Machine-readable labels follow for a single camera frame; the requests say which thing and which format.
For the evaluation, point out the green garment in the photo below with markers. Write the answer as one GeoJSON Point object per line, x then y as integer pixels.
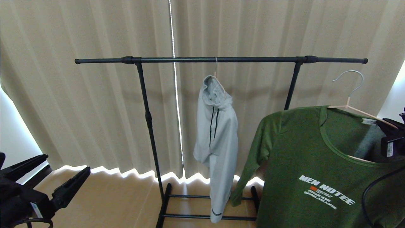
{"type": "Point", "coordinates": [300, 158]}

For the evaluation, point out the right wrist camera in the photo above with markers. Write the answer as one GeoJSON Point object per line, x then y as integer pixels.
{"type": "Point", "coordinates": [402, 115]}

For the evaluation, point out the black clothes rack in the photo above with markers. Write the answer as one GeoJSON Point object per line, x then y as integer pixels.
{"type": "Point", "coordinates": [221, 59]}

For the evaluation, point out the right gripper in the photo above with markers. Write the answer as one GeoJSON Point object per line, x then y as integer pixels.
{"type": "Point", "coordinates": [394, 147]}

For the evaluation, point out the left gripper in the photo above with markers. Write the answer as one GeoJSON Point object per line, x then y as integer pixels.
{"type": "Point", "coordinates": [19, 205]}

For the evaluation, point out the pale grey shorts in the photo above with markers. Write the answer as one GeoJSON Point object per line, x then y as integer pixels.
{"type": "Point", "coordinates": [218, 142]}

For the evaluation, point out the pink clothes hanger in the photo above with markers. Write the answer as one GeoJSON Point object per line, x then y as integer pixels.
{"type": "Point", "coordinates": [216, 65]}
{"type": "Point", "coordinates": [348, 101]}

